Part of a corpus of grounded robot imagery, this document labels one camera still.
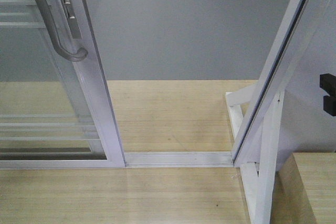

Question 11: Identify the white wooden support brace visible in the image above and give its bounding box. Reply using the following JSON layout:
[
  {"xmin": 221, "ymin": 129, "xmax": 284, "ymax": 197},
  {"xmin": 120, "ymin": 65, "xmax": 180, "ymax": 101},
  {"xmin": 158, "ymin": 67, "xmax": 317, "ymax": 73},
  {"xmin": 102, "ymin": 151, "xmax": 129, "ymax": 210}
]
[{"xmin": 239, "ymin": 91, "xmax": 285, "ymax": 223}]

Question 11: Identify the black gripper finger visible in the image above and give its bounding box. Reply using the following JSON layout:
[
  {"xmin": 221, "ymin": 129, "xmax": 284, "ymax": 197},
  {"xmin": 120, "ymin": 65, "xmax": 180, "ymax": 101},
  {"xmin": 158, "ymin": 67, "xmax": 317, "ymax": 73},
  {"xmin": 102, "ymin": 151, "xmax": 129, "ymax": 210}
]
[
  {"xmin": 319, "ymin": 73, "xmax": 336, "ymax": 97},
  {"xmin": 323, "ymin": 95, "xmax": 336, "ymax": 116}
]

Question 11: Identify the white framed sliding glass door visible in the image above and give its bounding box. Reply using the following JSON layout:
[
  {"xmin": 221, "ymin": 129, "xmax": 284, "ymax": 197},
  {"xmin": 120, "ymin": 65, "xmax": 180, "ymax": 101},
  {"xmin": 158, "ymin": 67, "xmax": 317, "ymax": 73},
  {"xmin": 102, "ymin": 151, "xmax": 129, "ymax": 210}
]
[{"xmin": 1, "ymin": 0, "xmax": 125, "ymax": 169}]

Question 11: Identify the white door frame post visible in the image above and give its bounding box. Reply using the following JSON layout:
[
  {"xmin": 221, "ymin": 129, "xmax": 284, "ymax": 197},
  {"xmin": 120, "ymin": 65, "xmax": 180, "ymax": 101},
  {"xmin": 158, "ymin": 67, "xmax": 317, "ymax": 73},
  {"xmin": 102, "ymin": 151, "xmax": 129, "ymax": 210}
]
[{"xmin": 232, "ymin": 0, "xmax": 331, "ymax": 167}]

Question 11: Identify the white bottom door track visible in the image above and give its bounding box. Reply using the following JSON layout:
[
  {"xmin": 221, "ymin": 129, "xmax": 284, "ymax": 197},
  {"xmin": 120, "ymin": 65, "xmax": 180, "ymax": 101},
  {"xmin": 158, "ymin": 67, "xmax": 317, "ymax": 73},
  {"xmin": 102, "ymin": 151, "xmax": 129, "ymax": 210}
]
[{"xmin": 124, "ymin": 152, "xmax": 234, "ymax": 168}]

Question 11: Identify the grey metal door handle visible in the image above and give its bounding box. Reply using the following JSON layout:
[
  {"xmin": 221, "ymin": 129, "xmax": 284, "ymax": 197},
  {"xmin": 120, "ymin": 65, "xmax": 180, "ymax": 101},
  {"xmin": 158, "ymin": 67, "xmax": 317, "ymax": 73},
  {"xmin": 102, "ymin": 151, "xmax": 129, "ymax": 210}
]
[{"xmin": 35, "ymin": 0, "xmax": 88, "ymax": 62}]

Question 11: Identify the silver door lock plate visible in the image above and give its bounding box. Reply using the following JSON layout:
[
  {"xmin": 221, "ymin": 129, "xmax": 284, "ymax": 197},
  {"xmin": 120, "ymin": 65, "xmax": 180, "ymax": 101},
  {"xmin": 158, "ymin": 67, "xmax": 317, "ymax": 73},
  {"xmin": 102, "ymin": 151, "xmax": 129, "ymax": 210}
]
[{"xmin": 61, "ymin": 0, "xmax": 82, "ymax": 39}]

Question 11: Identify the wooden platform base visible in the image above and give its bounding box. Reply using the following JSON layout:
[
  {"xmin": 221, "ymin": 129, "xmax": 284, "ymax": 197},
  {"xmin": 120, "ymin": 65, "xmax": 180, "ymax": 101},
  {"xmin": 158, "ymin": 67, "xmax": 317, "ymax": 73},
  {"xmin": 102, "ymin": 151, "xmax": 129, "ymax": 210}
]
[{"xmin": 1, "ymin": 80, "xmax": 254, "ymax": 223}]

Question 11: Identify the wooden side box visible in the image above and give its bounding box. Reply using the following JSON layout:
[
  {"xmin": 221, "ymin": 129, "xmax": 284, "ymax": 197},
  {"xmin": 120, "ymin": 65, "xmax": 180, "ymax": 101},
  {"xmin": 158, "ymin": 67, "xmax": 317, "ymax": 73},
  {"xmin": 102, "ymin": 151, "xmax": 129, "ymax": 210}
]
[{"xmin": 270, "ymin": 152, "xmax": 335, "ymax": 223}]

